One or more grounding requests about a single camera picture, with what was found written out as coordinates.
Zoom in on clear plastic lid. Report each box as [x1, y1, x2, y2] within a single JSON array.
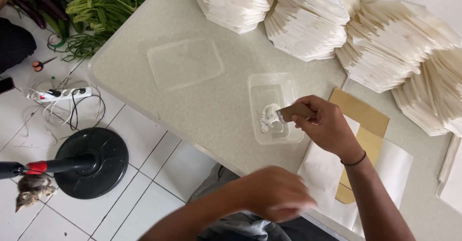
[[147, 38, 225, 91]]

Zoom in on bundle of green long beans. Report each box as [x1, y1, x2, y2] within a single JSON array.
[[47, 32, 113, 63]]

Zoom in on person's right hand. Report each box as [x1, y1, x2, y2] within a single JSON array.
[[291, 95, 364, 162]]

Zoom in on clear plastic container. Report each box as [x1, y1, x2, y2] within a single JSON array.
[[248, 72, 305, 145]]

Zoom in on dark phone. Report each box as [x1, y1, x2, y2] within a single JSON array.
[[0, 77, 16, 94]]

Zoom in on orange handled scissors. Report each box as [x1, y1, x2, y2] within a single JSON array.
[[32, 56, 58, 72]]

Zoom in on black fan stand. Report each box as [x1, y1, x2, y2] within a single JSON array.
[[0, 127, 129, 200]]

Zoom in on tabby kitten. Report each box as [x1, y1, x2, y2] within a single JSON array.
[[15, 173, 58, 213]]

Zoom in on bunch of purple eggplants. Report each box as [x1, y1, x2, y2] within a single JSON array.
[[7, 0, 70, 30]]

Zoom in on stacks of white paper bags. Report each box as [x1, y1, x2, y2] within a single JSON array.
[[195, 0, 462, 137]]

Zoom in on tangle of white cables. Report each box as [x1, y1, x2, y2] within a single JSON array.
[[14, 59, 105, 149]]

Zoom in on black wristband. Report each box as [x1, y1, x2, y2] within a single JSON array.
[[340, 151, 367, 167]]

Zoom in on white paper sheet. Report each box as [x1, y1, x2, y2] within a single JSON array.
[[297, 115, 414, 239]]

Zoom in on person's grey shorts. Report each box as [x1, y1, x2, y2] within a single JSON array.
[[188, 163, 347, 241]]

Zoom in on heap of green leafy vegetables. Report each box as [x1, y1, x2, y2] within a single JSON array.
[[47, 0, 145, 35]]

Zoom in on pile of flat white paper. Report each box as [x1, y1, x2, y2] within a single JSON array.
[[436, 133, 462, 214]]

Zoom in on white glue paste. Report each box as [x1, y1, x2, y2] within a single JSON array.
[[260, 103, 286, 133]]

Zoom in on brown cardboard sheet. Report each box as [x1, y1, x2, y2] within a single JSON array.
[[329, 87, 390, 205]]

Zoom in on black power cable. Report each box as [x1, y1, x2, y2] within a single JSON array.
[[69, 89, 106, 131]]

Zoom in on brown cardboard scraper piece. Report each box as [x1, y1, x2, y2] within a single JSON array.
[[276, 103, 314, 123]]

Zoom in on person's left hand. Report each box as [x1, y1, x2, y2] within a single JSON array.
[[238, 166, 318, 223]]

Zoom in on white power strip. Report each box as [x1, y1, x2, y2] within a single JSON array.
[[26, 87, 92, 103]]

